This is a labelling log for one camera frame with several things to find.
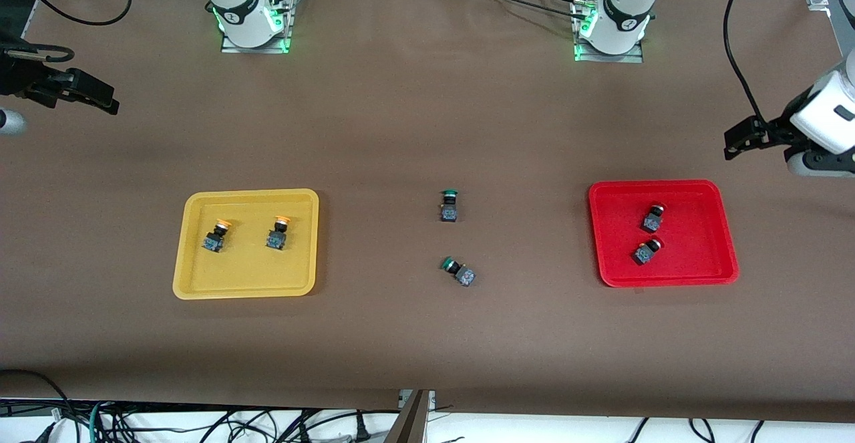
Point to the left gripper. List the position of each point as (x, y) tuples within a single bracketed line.
[(777, 129)]

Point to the brown table cover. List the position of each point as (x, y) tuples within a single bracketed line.
[(427, 129)]

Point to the red plastic tray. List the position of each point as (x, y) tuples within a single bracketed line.
[(695, 236)]

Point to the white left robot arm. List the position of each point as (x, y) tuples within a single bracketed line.
[(624, 9)]

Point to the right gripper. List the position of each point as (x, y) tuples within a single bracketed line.
[(20, 77)]

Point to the grey table frame beam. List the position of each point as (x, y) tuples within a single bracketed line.
[(409, 423)]

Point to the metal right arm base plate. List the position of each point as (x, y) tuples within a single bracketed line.
[(254, 49)]

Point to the white metal bracket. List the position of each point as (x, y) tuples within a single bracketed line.
[(431, 399)]

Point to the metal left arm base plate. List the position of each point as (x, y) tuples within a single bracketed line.
[(608, 58)]

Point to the red push button switch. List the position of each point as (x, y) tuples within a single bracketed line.
[(652, 221), (644, 253)]

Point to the yellow push button switch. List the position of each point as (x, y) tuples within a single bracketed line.
[(276, 237), (215, 240)]

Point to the green push button switch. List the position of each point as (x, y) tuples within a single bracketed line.
[(463, 274), (449, 212)]

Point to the black power plug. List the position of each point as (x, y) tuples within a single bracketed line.
[(361, 429)]

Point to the yellow plastic tray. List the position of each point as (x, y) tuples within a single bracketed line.
[(247, 269)]

